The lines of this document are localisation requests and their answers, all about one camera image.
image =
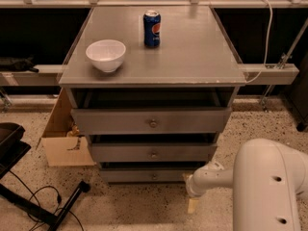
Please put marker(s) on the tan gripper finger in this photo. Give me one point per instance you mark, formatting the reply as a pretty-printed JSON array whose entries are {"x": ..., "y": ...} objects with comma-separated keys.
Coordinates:
[{"x": 192, "y": 204}]

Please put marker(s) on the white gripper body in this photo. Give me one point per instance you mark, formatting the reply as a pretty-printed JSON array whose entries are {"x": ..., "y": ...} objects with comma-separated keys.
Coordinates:
[{"x": 192, "y": 185}]

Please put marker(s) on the grey bottom drawer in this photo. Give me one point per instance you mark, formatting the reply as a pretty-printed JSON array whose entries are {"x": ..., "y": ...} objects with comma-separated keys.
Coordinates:
[{"x": 135, "y": 175}]

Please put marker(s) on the grey drawer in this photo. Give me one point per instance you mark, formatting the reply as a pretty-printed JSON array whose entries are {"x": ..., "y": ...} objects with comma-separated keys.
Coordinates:
[
  {"x": 152, "y": 152},
  {"x": 135, "y": 175},
  {"x": 153, "y": 121}
]

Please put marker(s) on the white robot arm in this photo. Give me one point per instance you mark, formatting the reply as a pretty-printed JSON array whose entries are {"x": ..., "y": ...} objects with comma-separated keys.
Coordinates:
[{"x": 267, "y": 178}]

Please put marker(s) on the grey top drawer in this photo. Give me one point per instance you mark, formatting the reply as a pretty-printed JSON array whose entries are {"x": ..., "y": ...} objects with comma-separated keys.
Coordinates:
[{"x": 153, "y": 121}]

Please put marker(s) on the grey drawer cabinet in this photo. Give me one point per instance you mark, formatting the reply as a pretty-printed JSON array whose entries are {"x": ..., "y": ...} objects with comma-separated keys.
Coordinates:
[{"x": 193, "y": 68}]

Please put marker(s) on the grey middle drawer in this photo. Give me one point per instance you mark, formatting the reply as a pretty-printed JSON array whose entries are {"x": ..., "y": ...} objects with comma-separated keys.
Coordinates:
[{"x": 152, "y": 152}]

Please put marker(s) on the cardboard box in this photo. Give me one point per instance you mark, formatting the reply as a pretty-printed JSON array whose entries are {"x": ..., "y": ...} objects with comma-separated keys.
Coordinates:
[{"x": 63, "y": 144}]

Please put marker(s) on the white bowl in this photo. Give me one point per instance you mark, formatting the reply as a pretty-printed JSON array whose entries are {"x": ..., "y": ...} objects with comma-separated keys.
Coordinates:
[{"x": 106, "y": 55}]

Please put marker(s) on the blue pepsi can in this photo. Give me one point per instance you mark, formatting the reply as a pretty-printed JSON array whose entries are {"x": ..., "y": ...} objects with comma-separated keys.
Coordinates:
[{"x": 151, "y": 26}]

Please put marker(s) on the black object on rail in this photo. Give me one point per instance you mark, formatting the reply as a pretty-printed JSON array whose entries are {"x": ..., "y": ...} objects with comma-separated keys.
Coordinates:
[{"x": 17, "y": 64}]

